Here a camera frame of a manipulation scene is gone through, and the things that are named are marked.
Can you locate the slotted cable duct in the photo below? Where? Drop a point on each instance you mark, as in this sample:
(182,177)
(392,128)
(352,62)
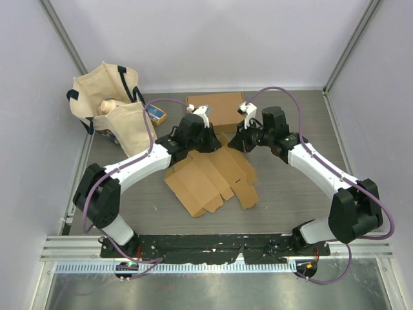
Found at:
(187,268)

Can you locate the small blue orange box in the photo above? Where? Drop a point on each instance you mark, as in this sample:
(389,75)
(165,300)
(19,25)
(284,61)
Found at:
(156,115)

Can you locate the left aluminium frame post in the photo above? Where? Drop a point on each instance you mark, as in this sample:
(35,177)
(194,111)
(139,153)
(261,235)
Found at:
(63,35)

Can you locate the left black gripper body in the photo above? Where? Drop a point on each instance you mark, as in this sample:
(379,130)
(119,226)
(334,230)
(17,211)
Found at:
(204,143)

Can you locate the aluminium frame post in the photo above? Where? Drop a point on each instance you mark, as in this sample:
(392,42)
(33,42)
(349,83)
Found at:
(63,35)
(362,25)

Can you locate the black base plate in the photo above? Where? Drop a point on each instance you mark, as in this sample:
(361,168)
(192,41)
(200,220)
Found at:
(219,249)

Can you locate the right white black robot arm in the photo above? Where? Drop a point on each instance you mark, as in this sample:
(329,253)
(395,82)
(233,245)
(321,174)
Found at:
(354,210)

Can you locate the cream bottle in bag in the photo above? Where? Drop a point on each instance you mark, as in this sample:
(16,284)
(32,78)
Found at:
(111,106)

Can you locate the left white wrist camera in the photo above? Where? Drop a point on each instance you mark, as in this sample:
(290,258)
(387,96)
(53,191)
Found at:
(202,111)

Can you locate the large brown cardboard box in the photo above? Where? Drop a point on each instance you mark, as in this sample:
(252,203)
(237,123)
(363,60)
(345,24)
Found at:
(223,110)

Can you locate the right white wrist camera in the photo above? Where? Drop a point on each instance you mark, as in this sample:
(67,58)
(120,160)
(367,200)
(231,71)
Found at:
(248,111)

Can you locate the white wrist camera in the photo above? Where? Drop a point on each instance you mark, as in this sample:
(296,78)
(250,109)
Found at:
(202,111)
(248,111)

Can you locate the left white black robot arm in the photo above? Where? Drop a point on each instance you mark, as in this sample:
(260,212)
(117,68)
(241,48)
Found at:
(99,191)

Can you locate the beige canvas tote bag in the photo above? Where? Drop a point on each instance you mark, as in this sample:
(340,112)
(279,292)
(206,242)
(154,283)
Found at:
(132,128)

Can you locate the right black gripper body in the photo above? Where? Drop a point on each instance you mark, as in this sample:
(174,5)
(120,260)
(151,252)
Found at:
(255,136)

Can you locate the right aluminium frame post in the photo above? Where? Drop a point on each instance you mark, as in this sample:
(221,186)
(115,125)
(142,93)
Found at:
(362,25)

